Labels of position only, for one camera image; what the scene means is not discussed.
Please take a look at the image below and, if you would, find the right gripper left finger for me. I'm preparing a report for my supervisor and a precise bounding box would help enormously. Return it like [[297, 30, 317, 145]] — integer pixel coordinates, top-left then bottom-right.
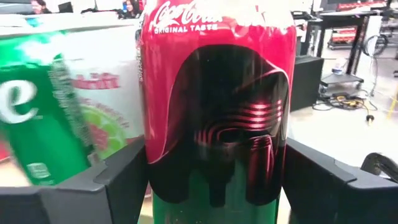
[[0, 136, 149, 224]]

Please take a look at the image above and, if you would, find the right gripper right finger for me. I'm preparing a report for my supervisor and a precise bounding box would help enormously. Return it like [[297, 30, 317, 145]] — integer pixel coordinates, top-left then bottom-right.
[[281, 138, 398, 224]]

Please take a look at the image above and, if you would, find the white and red can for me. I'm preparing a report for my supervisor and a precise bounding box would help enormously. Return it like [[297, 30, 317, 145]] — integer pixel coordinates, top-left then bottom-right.
[[60, 24, 146, 160]]

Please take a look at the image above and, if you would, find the green Sprite can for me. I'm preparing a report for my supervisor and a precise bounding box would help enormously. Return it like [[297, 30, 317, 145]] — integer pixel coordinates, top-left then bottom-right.
[[0, 30, 96, 187]]

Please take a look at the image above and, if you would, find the red Star Wars Coca-Cola can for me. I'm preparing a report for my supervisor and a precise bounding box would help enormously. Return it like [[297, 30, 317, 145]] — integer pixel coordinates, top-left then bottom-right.
[[138, 0, 298, 224]]

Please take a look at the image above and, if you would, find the black equipment cabinet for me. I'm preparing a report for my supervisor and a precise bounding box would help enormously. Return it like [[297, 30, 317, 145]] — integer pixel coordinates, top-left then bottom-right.
[[290, 55, 325, 112]]

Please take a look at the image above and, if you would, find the red parts bin rack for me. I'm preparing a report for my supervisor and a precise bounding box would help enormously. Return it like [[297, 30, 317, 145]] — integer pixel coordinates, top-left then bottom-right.
[[330, 0, 386, 45]]

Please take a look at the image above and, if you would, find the black standing desk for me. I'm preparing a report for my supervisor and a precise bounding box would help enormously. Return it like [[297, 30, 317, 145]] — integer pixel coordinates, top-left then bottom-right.
[[303, 9, 382, 90]]

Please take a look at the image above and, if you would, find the person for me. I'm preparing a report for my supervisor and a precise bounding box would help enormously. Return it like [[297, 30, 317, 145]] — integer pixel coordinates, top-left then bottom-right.
[[123, 0, 141, 19], [30, 0, 52, 15]]

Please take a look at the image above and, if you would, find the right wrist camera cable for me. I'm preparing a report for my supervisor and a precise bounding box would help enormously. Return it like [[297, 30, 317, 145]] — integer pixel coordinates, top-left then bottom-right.
[[360, 152, 398, 184]]

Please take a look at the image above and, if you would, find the floor cable bundle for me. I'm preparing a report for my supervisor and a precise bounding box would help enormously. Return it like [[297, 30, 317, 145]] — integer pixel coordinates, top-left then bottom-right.
[[312, 91, 379, 124]]

